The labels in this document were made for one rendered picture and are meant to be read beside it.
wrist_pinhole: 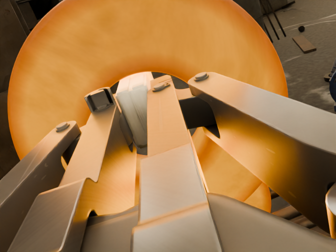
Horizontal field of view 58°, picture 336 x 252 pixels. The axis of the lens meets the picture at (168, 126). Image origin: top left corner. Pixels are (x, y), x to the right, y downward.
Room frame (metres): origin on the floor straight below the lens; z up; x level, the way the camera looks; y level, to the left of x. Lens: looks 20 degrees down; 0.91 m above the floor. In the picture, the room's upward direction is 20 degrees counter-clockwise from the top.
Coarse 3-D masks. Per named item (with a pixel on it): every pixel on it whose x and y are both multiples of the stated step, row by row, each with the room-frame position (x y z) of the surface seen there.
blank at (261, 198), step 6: (258, 186) 0.26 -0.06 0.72; (264, 186) 0.25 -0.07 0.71; (258, 192) 0.26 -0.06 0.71; (264, 192) 0.25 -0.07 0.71; (252, 198) 0.26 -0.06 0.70; (258, 198) 0.26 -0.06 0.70; (264, 198) 0.26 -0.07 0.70; (270, 198) 0.26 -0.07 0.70; (252, 204) 0.26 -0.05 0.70; (258, 204) 0.26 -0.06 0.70; (264, 204) 0.26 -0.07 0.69; (270, 204) 0.26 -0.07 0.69; (270, 210) 0.26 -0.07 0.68
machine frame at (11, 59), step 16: (0, 0) 0.52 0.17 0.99; (0, 16) 0.51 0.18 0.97; (16, 16) 0.53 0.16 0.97; (0, 32) 0.51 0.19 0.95; (16, 32) 0.52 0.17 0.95; (0, 48) 0.50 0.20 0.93; (16, 48) 0.51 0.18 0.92; (0, 64) 0.50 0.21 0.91; (0, 80) 0.49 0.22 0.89; (0, 96) 0.44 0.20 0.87; (0, 112) 0.43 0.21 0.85; (0, 128) 0.42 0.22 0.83; (0, 144) 0.42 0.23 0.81; (0, 160) 0.41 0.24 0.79; (16, 160) 0.42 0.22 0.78; (0, 176) 0.41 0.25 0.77
